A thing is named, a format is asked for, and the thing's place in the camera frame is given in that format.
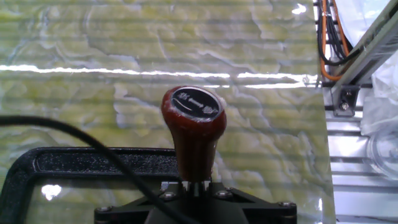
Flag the black camera cable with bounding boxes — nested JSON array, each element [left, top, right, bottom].
[[0, 114, 200, 224]]

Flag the black background cables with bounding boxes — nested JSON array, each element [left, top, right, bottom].
[[315, 0, 364, 68]]

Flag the aluminium frame profile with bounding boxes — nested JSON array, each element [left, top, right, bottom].
[[331, 0, 398, 91]]

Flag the orange cable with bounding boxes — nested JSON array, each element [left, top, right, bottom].
[[320, 0, 351, 82]]

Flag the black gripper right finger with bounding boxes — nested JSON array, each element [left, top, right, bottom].
[[196, 182, 296, 224]]

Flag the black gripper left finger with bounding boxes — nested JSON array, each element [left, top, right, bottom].
[[95, 182, 196, 224]]

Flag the green marble pattern mat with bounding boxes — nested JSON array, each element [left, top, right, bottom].
[[0, 0, 336, 224]]

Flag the black corner bracket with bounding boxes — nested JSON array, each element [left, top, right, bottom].
[[332, 84, 361, 118]]

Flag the white plastic sheet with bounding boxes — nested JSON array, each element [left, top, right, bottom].
[[335, 0, 398, 136]]

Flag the clear glass mug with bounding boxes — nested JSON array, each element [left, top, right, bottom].
[[366, 126, 398, 181]]

